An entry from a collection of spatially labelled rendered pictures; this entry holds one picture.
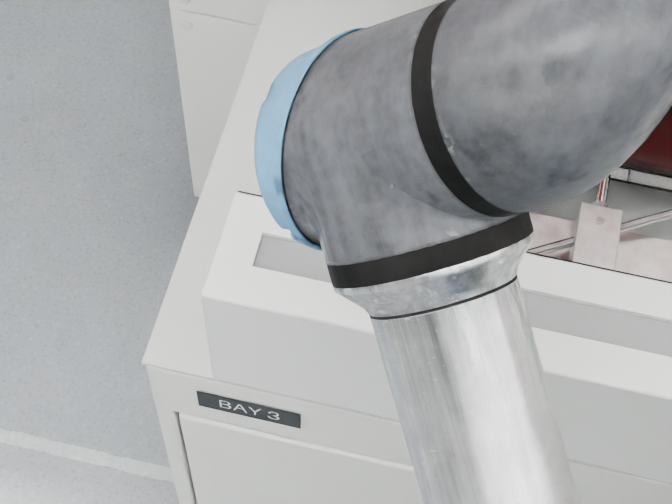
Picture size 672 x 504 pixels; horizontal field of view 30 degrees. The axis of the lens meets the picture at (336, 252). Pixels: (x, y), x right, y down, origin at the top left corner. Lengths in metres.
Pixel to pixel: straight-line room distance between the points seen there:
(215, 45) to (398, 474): 0.76
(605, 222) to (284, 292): 0.28
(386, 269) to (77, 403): 1.33
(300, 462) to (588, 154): 0.61
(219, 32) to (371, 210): 1.04
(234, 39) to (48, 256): 0.58
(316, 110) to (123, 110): 1.58
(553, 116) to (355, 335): 0.36
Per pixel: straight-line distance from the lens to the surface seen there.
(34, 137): 2.22
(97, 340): 1.99
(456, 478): 0.69
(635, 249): 1.06
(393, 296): 0.66
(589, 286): 0.93
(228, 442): 1.15
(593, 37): 0.59
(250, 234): 0.93
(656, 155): 1.09
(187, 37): 1.70
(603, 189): 1.06
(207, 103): 1.80
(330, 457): 1.12
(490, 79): 0.59
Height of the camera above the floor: 1.75
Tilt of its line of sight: 59 degrees down
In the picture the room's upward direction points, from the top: 3 degrees clockwise
